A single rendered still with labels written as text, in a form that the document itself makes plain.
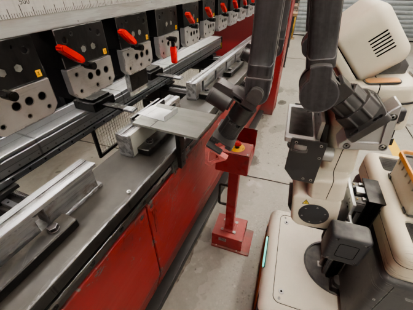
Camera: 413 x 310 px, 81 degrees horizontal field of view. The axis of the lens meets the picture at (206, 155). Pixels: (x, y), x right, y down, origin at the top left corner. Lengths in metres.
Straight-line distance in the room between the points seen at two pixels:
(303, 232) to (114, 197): 1.06
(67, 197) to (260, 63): 0.62
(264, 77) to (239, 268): 1.28
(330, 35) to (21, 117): 0.64
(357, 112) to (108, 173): 0.76
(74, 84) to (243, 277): 1.34
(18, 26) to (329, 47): 0.60
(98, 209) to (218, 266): 1.00
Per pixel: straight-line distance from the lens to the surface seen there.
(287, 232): 1.49
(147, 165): 0.91
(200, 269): 1.62
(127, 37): 0.78
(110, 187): 0.86
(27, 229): 0.76
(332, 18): 0.56
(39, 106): 0.65
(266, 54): 0.56
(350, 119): 0.60
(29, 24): 0.65
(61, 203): 0.79
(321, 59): 0.56
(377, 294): 1.08
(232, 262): 1.65
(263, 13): 0.56
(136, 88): 0.94
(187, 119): 0.92
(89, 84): 0.73
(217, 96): 0.62
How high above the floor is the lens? 1.44
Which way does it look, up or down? 37 degrees down
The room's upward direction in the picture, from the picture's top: straight up
